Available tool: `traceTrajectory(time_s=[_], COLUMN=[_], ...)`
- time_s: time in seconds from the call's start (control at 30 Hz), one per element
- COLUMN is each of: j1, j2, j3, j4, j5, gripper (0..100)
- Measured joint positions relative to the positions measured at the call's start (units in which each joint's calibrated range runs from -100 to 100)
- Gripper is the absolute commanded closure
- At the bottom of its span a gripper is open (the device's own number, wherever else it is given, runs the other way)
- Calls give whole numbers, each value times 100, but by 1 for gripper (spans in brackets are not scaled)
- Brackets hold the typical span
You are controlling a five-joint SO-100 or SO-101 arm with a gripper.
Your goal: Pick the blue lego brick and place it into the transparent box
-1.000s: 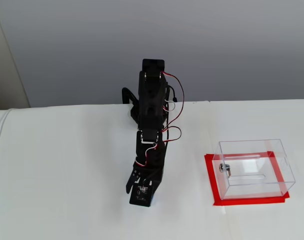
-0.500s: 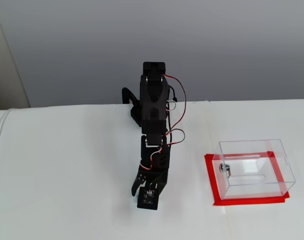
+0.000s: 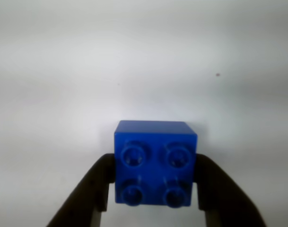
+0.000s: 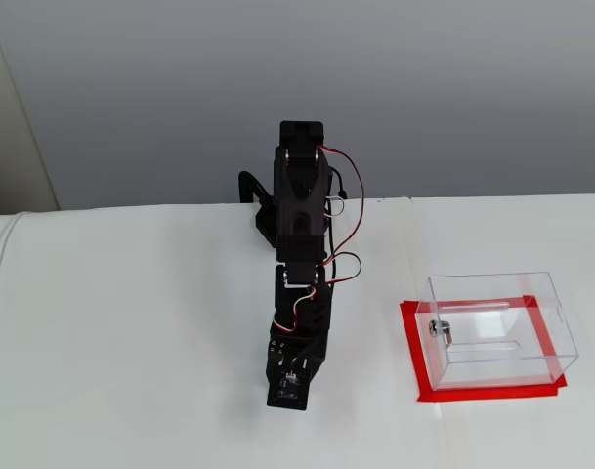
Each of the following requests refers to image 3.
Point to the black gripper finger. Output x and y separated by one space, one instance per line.
89 194
224 196

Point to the blue lego brick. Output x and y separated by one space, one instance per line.
155 165

